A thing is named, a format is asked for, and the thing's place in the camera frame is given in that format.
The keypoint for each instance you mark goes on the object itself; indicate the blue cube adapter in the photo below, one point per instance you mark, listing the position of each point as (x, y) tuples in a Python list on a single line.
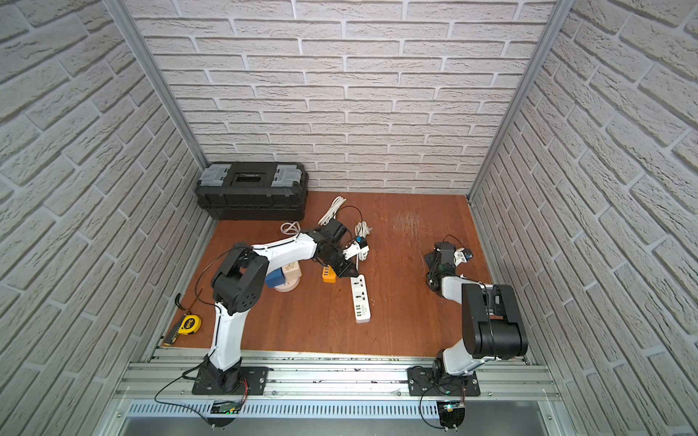
[(275, 278)]

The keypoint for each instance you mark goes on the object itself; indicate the beige plug adapter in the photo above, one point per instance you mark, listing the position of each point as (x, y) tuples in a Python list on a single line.
[(292, 271)]

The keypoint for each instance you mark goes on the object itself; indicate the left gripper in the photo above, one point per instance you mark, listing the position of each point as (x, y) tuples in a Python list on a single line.
[(340, 259)]

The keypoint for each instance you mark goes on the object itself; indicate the black plastic toolbox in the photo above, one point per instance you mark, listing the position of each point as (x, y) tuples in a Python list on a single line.
[(253, 191)]

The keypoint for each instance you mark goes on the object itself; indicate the yellow tape measure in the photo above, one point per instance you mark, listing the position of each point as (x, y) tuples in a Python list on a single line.
[(188, 324)]

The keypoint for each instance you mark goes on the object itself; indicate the orange power strip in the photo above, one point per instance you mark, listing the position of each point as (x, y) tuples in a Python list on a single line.
[(328, 275)]

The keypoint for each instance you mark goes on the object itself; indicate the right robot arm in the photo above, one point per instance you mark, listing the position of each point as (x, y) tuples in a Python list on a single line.
[(492, 325)]

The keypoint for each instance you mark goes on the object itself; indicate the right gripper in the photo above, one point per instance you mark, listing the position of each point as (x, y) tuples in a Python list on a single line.
[(431, 257)]

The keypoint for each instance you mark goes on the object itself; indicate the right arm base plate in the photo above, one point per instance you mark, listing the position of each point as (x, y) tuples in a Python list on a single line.
[(424, 381)]

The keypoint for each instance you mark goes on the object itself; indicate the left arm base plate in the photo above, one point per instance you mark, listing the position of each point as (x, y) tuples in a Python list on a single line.
[(235, 381)]

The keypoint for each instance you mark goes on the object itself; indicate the aluminium mounting rail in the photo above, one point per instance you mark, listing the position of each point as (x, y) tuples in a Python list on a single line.
[(303, 385)]

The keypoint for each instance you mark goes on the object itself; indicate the round white socket base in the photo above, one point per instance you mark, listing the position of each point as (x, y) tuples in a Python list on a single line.
[(289, 285)]

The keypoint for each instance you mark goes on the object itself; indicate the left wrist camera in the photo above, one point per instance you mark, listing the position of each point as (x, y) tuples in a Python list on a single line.
[(358, 248)]

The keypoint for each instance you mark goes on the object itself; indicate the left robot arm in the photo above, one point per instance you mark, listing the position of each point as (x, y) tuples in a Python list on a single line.
[(240, 280)]

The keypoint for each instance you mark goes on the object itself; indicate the white power strip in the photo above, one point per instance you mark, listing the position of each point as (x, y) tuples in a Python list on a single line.
[(361, 304)]

